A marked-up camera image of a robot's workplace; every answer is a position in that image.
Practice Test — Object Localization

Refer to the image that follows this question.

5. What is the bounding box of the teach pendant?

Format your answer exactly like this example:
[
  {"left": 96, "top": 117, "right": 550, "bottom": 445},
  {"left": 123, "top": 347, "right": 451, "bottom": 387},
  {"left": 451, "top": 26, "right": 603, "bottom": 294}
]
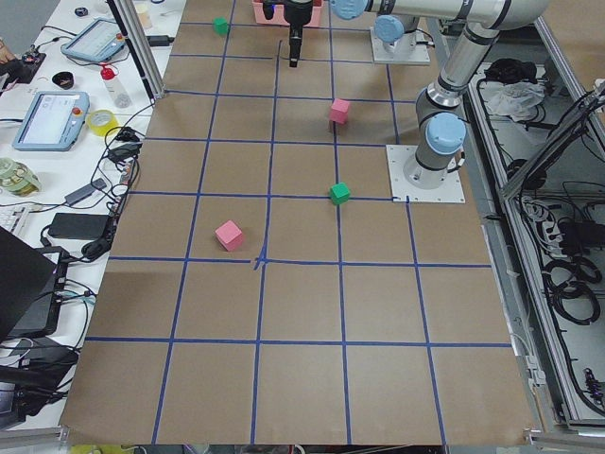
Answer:
[
  {"left": 12, "top": 91, "right": 90, "bottom": 151},
  {"left": 60, "top": 19, "right": 126, "bottom": 63}
]

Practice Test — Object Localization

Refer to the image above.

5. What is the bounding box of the teach pendant far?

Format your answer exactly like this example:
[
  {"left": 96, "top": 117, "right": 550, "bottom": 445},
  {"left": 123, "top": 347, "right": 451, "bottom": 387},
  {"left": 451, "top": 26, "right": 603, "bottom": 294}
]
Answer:
[{"left": 60, "top": 19, "right": 126, "bottom": 63}]

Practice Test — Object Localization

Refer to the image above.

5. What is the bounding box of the white paper cup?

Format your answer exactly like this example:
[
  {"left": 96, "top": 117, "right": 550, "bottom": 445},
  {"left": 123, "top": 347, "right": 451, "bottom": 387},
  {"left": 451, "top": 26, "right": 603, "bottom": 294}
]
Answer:
[{"left": 134, "top": 2, "right": 153, "bottom": 29}]

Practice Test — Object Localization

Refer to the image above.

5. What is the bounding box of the black power adapter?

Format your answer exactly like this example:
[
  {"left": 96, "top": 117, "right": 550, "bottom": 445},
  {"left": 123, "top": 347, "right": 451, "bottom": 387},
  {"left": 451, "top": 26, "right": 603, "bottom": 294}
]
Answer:
[{"left": 48, "top": 213, "right": 110, "bottom": 240}]

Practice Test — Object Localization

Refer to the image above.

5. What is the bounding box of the red cap squeeze bottle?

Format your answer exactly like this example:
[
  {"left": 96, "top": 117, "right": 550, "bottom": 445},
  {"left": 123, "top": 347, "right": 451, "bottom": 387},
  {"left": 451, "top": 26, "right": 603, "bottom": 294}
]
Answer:
[{"left": 100, "top": 63, "right": 131, "bottom": 109}]

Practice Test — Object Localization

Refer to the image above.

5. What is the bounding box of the green cube near arm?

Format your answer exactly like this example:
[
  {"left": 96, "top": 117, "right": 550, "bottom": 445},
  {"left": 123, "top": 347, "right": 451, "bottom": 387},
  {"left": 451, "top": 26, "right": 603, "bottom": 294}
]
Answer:
[{"left": 329, "top": 182, "right": 351, "bottom": 205}]

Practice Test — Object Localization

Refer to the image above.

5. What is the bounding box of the teach pendant near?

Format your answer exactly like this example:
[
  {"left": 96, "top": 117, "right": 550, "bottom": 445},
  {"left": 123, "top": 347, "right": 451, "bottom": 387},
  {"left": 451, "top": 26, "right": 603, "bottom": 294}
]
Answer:
[{"left": 12, "top": 91, "right": 90, "bottom": 151}]

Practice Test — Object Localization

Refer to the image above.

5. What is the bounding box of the aluminium frame post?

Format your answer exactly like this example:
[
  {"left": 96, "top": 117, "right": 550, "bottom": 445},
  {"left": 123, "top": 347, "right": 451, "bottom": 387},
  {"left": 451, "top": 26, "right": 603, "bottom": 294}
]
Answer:
[{"left": 107, "top": 0, "right": 164, "bottom": 101}]

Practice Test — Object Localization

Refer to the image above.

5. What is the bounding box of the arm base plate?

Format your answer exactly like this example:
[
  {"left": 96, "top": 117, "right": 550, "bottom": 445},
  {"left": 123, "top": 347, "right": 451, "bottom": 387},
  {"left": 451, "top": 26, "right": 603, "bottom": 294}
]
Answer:
[
  {"left": 370, "top": 27, "right": 430, "bottom": 65},
  {"left": 386, "top": 145, "right": 465, "bottom": 203}
]

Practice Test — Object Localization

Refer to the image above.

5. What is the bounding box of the white crumpled cloth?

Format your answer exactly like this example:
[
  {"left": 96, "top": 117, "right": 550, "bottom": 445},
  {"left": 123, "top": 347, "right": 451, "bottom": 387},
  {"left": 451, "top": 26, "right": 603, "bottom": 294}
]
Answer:
[{"left": 486, "top": 81, "right": 545, "bottom": 121}]

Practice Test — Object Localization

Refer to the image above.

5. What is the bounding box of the yellow tape roll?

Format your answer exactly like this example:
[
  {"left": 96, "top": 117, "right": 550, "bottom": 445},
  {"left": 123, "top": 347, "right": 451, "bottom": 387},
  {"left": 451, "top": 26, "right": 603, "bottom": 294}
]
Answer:
[{"left": 86, "top": 109, "right": 119, "bottom": 137}]

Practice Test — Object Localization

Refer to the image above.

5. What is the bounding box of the black bowl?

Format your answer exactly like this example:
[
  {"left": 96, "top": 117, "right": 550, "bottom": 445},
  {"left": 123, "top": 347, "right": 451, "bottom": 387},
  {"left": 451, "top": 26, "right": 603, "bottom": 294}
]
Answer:
[{"left": 51, "top": 71, "right": 75, "bottom": 90}]

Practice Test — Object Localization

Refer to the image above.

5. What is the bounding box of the pink cube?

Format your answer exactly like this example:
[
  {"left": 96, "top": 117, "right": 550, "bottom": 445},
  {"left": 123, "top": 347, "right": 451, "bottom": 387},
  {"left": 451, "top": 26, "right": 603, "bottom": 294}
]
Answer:
[
  {"left": 329, "top": 98, "right": 351, "bottom": 125},
  {"left": 215, "top": 219, "right": 244, "bottom": 252}
]

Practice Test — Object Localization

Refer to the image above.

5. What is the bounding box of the black laptop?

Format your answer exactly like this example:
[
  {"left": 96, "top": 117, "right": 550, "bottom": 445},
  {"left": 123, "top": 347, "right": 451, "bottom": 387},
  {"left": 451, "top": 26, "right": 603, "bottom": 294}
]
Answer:
[{"left": 1, "top": 229, "right": 68, "bottom": 341}]

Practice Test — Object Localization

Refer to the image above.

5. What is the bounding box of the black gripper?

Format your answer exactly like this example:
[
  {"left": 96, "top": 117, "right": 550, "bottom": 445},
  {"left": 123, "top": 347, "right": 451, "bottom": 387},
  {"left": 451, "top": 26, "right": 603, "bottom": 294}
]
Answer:
[{"left": 262, "top": 0, "right": 314, "bottom": 68}]

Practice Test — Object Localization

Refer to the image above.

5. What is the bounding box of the green cube near bin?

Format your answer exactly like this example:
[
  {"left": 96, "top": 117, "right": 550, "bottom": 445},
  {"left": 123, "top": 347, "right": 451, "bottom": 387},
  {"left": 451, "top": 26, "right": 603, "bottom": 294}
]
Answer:
[{"left": 213, "top": 17, "right": 230, "bottom": 36}]

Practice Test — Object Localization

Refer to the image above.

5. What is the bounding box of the pink plastic bin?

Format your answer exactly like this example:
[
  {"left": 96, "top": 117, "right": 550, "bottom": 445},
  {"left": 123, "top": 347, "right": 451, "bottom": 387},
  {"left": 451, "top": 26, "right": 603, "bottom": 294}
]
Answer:
[{"left": 252, "top": 0, "right": 325, "bottom": 27}]

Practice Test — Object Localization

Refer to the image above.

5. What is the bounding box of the pink cube centre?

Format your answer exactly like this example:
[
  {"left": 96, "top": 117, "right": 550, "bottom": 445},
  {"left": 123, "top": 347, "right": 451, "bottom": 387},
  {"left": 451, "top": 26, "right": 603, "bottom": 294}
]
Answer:
[{"left": 329, "top": 98, "right": 351, "bottom": 125}]

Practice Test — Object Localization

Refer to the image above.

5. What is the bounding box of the green glass jar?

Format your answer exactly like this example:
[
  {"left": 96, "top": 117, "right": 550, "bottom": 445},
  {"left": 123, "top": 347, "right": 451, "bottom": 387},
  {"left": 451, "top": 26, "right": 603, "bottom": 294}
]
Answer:
[{"left": 0, "top": 157, "right": 42, "bottom": 197}]

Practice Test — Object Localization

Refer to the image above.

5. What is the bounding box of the pink cube far side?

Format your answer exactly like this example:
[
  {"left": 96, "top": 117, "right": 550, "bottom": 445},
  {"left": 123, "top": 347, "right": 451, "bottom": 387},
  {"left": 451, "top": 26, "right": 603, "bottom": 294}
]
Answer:
[{"left": 215, "top": 219, "right": 244, "bottom": 252}]

